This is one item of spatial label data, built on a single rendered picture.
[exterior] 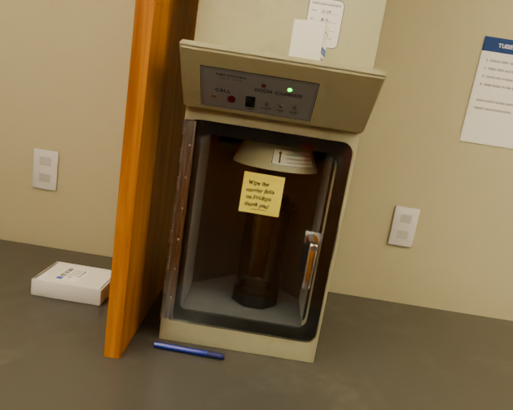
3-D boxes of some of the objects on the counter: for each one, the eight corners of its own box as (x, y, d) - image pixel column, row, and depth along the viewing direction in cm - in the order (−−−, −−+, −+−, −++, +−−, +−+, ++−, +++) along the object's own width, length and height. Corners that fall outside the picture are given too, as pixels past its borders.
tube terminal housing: (181, 290, 116) (222, -31, 99) (305, 309, 116) (366, -8, 99) (157, 338, 91) (206, -77, 75) (314, 363, 91) (397, -46, 75)
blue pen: (155, 345, 89) (155, 340, 88) (224, 358, 88) (225, 352, 88) (153, 347, 88) (153, 342, 87) (223, 360, 87) (224, 355, 87)
